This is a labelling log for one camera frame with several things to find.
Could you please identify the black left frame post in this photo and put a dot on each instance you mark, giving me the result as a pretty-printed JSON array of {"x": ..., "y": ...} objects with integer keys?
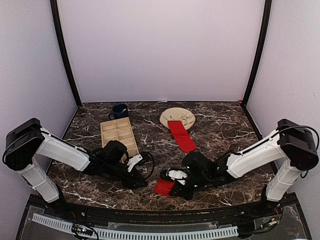
[{"x": 63, "y": 51}]

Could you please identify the wooden compartment tray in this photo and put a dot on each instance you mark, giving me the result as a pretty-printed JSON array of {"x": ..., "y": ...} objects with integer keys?
[{"x": 119, "y": 130}]

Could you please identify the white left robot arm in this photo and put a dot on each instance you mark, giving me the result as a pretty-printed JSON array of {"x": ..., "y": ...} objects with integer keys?
[{"x": 29, "y": 139}]

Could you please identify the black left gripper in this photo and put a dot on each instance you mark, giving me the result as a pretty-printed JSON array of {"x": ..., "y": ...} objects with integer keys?
[{"x": 134, "y": 176}]

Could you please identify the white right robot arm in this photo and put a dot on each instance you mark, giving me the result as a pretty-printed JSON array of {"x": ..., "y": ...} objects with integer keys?
[{"x": 296, "y": 144}]

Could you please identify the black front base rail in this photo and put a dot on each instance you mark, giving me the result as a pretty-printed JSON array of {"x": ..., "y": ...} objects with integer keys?
[{"x": 91, "y": 213}]

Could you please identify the black right frame post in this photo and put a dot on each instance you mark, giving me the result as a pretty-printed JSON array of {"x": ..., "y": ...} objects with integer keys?
[{"x": 258, "y": 52}]

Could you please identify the black frame post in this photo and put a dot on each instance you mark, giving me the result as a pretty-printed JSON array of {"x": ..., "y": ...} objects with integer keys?
[
  {"x": 258, "y": 52},
  {"x": 63, "y": 51}
]

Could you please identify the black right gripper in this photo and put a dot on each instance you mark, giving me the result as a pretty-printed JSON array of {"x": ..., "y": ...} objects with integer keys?
[{"x": 181, "y": 191}]

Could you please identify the red santa sock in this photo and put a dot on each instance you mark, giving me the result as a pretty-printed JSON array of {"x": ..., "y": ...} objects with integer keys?
[{"x": 164, "y": 187}]

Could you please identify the dark blue mug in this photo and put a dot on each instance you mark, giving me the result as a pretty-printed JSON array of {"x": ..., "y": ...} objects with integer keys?
[{"x": 119, "y": 111}]

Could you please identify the round beige woven mat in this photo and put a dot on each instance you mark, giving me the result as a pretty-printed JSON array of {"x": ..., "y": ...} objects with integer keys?
[{"x": 183, "y": 115}]

